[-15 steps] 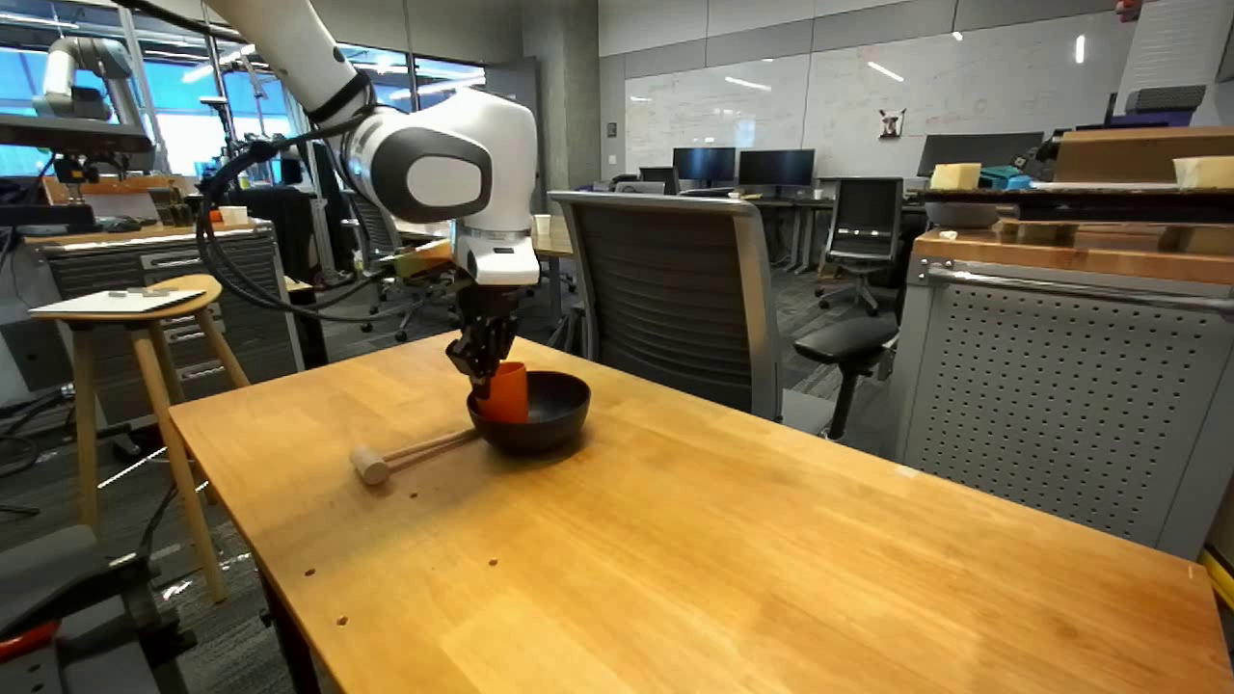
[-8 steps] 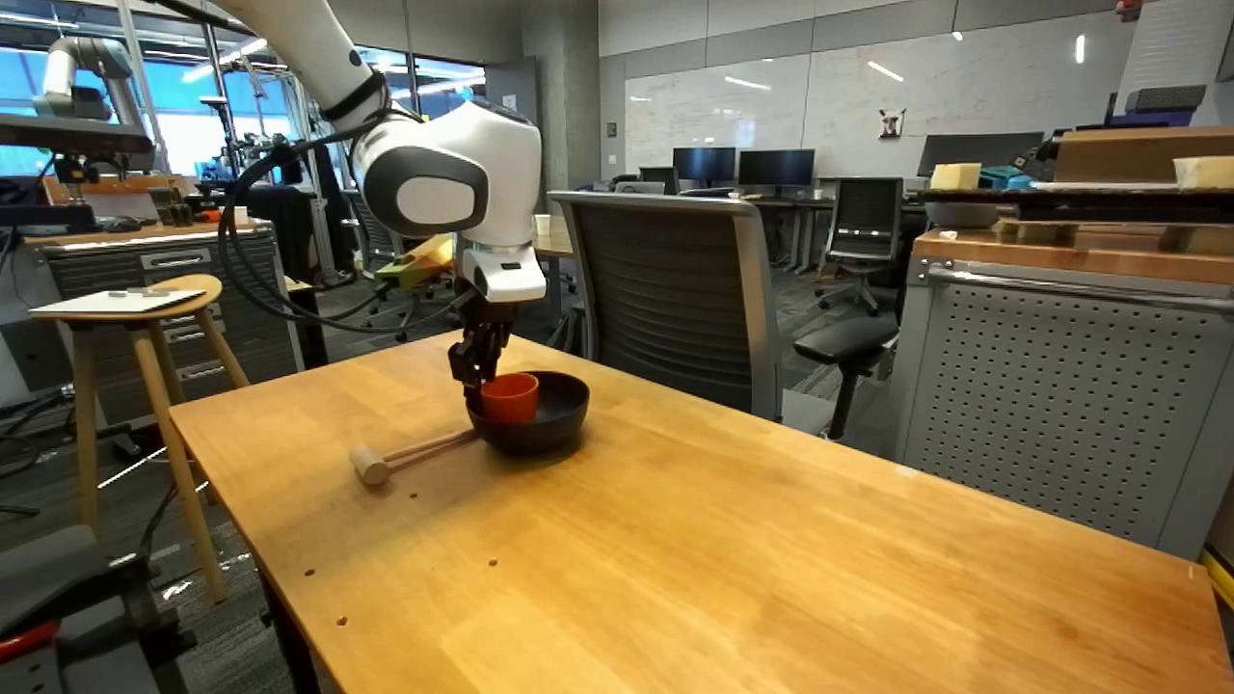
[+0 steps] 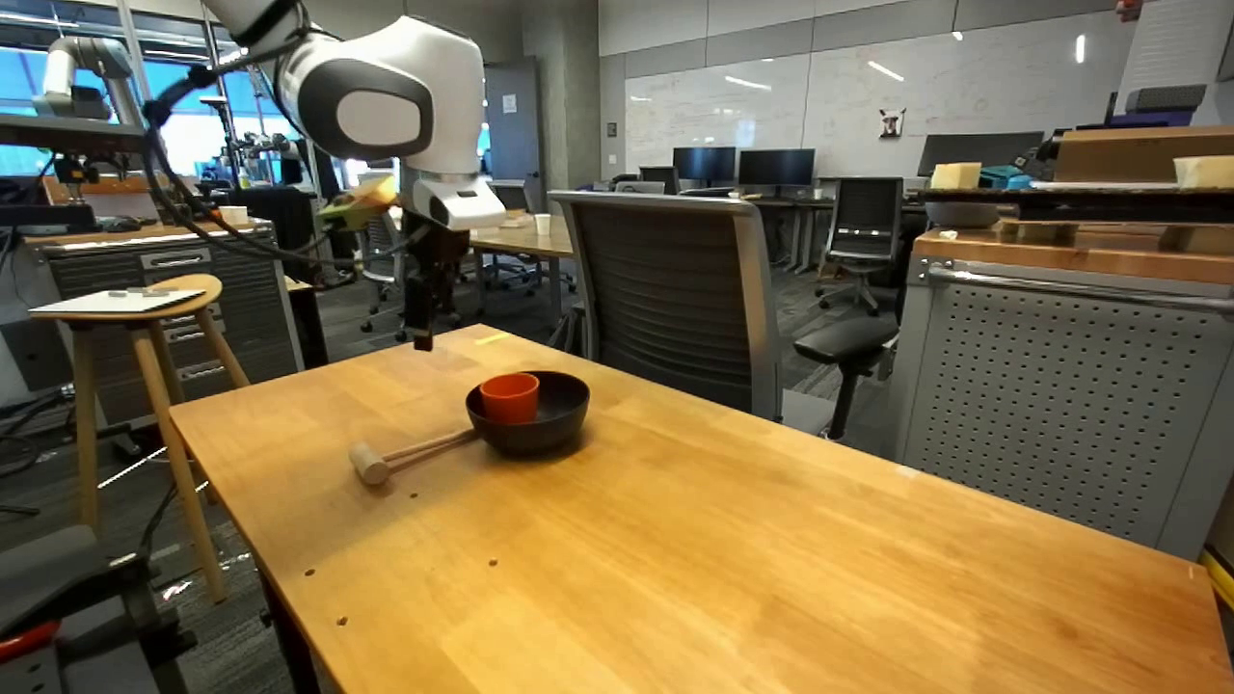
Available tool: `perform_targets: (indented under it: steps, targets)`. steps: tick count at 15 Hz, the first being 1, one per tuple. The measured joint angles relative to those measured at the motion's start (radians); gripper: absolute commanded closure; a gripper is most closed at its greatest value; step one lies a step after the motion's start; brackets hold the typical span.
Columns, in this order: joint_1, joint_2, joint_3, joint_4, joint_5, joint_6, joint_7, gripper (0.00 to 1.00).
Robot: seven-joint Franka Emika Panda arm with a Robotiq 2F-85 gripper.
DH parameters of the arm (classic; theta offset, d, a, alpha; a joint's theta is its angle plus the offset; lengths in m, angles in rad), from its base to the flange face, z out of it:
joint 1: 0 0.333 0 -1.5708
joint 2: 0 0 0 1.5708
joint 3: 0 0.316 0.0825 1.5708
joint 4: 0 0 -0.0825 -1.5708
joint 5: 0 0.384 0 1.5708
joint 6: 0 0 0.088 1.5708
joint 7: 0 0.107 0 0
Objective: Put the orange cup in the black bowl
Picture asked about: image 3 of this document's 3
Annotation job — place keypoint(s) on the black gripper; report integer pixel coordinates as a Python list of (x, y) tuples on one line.
[(431, 264)]

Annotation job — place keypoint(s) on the orange plastic cup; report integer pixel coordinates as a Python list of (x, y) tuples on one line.
[(509, 397)]

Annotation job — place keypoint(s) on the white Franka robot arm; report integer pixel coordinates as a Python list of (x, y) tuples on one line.
[(387, 102)]

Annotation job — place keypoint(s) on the wooden mallet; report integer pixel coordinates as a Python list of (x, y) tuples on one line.
[(409, 454)]

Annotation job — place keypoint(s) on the wooden desk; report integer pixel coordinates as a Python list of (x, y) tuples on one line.
[(527, 237)]

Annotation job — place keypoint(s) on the black frying pan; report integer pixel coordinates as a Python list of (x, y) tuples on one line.
[(532, 429)]

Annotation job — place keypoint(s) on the grey door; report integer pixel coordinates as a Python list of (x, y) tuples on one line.
[(509, 122)]

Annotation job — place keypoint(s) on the grey mesh office chair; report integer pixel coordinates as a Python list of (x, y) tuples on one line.
[(670, 295)]

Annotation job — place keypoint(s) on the grey equipment cabinet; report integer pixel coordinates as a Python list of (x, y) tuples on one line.
[(166, 274)]

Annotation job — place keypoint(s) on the wooden stool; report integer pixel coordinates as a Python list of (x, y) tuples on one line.
[(157, 386)]

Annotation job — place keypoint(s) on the white paper sheet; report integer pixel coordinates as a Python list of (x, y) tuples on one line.
[(117, 301)]

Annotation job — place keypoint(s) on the black computer monitor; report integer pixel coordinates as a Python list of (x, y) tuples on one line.
[(702, 168), (776, 168)]

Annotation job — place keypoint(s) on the black tripod base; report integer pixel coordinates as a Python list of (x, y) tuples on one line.
[(90, 602)]

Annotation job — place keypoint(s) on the black office chair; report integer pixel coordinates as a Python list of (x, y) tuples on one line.
[(865, 232)]

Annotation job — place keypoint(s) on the wide black monitor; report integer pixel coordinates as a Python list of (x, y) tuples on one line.
[(986, 155)]

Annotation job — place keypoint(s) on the grey perforated cabinet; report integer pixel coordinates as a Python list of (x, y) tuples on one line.
[(1067, 398)]

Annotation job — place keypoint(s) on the wrist camera mount block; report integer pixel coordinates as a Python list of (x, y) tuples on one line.
[(468, 208)]

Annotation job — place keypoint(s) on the small wall poster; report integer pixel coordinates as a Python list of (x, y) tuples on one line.
[(893, 122)]

